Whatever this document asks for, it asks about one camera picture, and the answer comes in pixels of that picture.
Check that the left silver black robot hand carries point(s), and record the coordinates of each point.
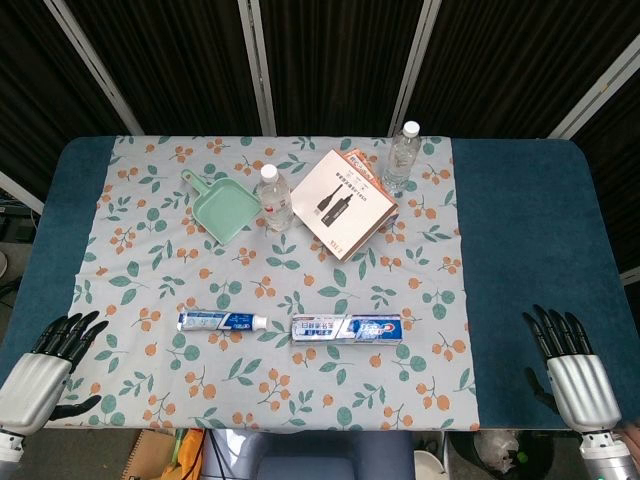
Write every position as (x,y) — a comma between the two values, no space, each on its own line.
(35,385)

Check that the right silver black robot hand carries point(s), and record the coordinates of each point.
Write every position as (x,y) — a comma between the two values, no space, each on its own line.
(580,385)

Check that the blue white toothpaste tube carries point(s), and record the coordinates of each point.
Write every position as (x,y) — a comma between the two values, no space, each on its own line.
(215,322)

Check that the blue white toothpaste box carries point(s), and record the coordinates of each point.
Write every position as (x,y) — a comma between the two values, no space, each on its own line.
(345,330)

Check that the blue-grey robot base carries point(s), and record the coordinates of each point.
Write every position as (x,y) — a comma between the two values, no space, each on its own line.
(310,455)

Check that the orange plastic bag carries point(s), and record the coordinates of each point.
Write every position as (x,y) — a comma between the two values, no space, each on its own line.
(190,450)

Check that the white cup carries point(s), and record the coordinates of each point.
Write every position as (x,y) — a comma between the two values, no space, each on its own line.
(427,462)

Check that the floral leaf print tablecloth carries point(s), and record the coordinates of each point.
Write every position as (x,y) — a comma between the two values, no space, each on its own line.
(200,280)

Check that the mint green plastic dustpan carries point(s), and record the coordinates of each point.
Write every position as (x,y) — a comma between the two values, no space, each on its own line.
(225,210)

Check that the water bottle with white label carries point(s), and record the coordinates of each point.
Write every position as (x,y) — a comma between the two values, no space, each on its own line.
(400,160)

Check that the water bottle with red label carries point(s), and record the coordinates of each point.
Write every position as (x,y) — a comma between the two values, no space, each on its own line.
(276,200)

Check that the colourful printed carton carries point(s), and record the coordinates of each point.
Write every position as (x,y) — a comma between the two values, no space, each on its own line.
(361,159)

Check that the white partition frame post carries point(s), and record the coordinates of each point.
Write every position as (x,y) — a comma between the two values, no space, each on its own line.
(412,65)
(257,65)
(95,67)
(595,95)

